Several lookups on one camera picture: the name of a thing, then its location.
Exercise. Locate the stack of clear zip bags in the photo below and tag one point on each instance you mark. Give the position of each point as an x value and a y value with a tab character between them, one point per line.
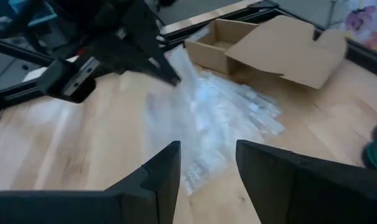
222	124

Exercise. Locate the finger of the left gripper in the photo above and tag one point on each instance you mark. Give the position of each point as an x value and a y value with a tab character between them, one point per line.
151	46
123	56

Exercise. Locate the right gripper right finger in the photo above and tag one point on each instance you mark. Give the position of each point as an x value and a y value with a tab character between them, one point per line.
316	193

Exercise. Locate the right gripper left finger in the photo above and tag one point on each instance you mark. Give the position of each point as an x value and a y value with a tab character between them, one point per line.
82	208

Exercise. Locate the light blue object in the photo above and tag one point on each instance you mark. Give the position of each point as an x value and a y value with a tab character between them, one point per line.
33	14

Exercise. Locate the clear plastic zip bag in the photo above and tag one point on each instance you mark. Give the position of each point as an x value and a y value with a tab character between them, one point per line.
185	68

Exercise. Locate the white floral cloth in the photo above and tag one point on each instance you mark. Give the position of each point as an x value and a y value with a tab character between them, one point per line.
365	28

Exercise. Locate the open cardboard box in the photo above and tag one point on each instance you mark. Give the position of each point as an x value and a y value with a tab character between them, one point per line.
285	53

